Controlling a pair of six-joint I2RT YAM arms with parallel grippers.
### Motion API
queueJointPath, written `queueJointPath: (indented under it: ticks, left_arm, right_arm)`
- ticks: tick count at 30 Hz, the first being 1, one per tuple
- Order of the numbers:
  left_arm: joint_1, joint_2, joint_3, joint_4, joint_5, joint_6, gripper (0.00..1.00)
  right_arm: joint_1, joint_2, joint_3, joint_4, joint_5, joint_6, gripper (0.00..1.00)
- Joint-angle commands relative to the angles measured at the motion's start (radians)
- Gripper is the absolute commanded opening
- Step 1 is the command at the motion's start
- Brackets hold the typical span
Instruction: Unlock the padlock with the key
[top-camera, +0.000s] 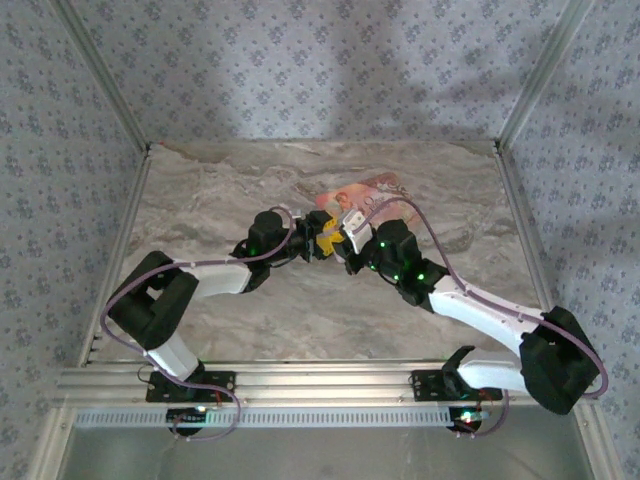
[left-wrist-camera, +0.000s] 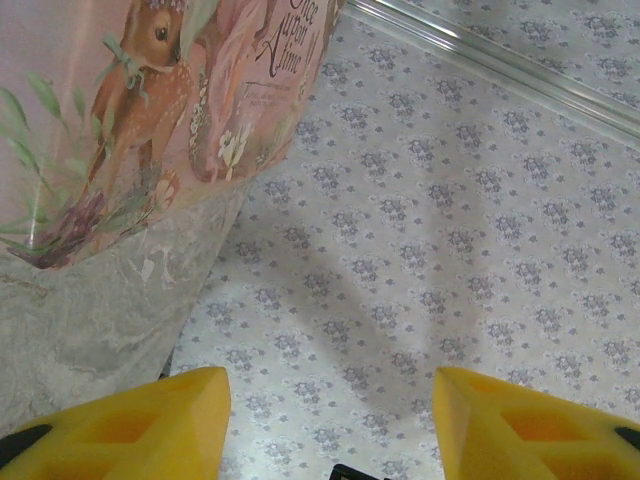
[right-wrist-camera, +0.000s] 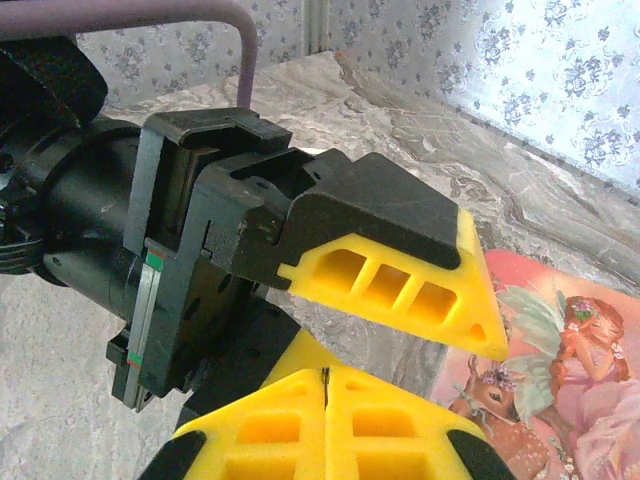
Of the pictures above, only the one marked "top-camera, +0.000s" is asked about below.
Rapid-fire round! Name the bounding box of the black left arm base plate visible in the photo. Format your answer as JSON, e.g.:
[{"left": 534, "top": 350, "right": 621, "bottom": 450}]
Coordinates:
[{"left": 145, "top": 368, "right": 237, "bottom": 404}]

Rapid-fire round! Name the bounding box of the black left controller board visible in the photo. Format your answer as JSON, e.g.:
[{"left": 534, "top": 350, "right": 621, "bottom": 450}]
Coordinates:
[{"left": 166, "top": 407, "right": 211, "bottom": 434}]

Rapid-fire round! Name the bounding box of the black right controller board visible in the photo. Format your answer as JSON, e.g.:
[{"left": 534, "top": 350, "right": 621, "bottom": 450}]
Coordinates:
[{"left": 449, "top": 407, "right": 489, "bottom": 436}]

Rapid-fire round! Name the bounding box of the aluminium table side rail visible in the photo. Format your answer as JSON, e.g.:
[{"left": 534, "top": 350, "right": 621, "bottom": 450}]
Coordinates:
[
  {"left": 493, "top": 142, "right": 554, "bottom": 311},
  {"left": 78, "top": 144, "right": 154, "bottom": 367}
]

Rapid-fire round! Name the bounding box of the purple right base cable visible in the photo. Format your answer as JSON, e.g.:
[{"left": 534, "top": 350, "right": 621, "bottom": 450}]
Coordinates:
[{"left": 455, "top": 387, "right": 511, "bottom": 439}]

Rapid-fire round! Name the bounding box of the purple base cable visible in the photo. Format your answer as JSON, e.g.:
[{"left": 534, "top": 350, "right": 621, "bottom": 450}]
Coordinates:
[
  {"left": 167, "top": 383, "right": 244, "bottom": 442},
  {"left": 455, "top": 387, "right": 511, "bottom": 439}
]

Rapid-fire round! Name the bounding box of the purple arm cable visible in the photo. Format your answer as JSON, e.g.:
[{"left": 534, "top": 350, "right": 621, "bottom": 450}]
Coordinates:
[
  {"left": 99, "top": 205, "right": 301, "bottom": 354},
  {"left": 349, "top": 197, "right": 609, "bottom": 401}
]

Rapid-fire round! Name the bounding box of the aluminium frame post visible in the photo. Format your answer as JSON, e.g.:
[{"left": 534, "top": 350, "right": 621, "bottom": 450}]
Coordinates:
[
  {"left": 495, "top": 0, "right": 597, "bottom": 152},
  {"left": 52, "top": 0, "right": 152, "bottom": 152}
]

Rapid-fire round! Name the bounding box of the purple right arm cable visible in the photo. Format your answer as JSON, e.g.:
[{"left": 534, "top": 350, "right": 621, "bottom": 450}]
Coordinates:
[{"left": 349, "top": 197, "right": 609, "bottom": 401}]

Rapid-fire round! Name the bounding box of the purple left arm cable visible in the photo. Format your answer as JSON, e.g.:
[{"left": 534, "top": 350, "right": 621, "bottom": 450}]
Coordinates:
[{"left": 99, "top": 205, "right": 301, "bottom": 354}]

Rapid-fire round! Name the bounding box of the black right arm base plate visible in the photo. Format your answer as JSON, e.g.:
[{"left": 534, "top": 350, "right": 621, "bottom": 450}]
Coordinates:
[{"left": 409, "top": 368, "right": 504, "bottom": 403}]

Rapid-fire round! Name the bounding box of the black controller board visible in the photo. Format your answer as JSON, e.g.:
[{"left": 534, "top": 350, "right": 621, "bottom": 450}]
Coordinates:
[
  {"left": 449, "top": 407, "right": 489, "bottom": 436},
  {"left": 166, "top": 407, "right": 211, "bottom": 434}
]

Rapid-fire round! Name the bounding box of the grey slotted cable duct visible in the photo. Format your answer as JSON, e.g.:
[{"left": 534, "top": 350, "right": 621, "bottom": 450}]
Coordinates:
[{"left": 74, "top": 405, "right": 481, "bottom": 430}]

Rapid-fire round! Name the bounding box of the aluminium mounting rail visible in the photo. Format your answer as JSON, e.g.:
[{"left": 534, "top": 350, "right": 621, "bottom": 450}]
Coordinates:
[{"left": 54, "top": 358, "right": 599, "bottom": 407}]

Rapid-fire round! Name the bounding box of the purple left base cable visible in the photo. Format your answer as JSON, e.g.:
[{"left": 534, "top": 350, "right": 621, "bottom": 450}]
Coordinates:
[{"left": 167, "top": 383, "right": 244, "bottom": 442}]

